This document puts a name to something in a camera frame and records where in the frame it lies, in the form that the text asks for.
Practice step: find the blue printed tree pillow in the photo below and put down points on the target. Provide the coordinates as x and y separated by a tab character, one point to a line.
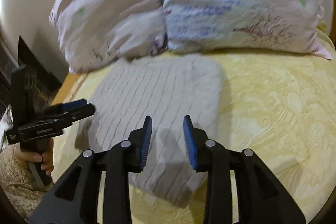
236	3

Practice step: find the yellow patterned bedspread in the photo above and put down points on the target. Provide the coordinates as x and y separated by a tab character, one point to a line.
262	108

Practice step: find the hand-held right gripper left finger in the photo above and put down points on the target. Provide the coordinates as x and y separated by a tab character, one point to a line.
147	141

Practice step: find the pink floral pillow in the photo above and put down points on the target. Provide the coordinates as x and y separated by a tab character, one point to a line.
105	24

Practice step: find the person's left forearm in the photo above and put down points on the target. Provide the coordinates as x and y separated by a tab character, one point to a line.
18	187

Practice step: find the person's left hand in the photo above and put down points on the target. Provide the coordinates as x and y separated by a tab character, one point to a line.
26	157

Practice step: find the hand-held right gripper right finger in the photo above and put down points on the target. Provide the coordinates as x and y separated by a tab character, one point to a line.
190	144

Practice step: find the dark bedside furniture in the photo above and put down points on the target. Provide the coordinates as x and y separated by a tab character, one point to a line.
36	64

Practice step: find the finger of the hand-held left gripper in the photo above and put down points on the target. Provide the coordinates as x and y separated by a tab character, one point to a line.
74	103
81	112

